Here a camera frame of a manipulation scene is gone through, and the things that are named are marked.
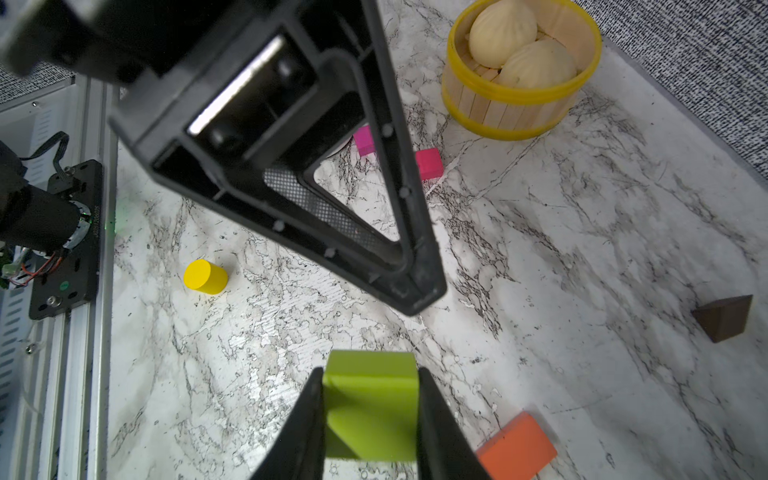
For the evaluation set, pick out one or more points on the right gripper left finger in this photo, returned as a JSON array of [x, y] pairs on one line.
[[299, 450]]

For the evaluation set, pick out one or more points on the aluminium front rail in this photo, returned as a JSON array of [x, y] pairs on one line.
[[55, 371]]

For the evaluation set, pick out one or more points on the left cream bun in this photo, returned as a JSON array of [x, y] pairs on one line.
[[500, 30]]

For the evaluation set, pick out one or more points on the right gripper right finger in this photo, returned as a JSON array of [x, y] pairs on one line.
[[442, 450]]

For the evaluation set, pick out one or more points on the purple magenta cube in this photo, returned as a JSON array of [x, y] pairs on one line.
[[364, 141]]

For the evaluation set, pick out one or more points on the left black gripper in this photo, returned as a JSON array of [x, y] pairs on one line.
[[247, 91]]

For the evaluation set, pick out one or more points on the pink cube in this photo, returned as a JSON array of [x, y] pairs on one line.
[[429, 163]]

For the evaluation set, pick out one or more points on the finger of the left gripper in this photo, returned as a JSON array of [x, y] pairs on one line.
[[404, 272]]

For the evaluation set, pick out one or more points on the lime green cube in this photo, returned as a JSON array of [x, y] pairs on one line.
[[371, 406]]

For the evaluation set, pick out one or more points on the brown triangular wood block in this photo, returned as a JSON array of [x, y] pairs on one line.
[[725, 318]]

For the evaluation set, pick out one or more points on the orange rectangular block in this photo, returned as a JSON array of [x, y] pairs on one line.
[[519, 451]]

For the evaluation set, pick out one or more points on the right cream bun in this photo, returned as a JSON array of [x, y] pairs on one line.
[[541, 64]]

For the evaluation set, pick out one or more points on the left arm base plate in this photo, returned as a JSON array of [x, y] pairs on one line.
[[66, 240]]

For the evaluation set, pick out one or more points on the cream bun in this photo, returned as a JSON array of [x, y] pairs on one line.
[[541, 64], [500, 30]]

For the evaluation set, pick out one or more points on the yellow cylinder block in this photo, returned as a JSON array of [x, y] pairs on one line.
[[205, 277]]

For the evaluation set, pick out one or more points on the yellow bamboo steamer basket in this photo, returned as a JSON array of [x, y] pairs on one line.
[[480, 105]]

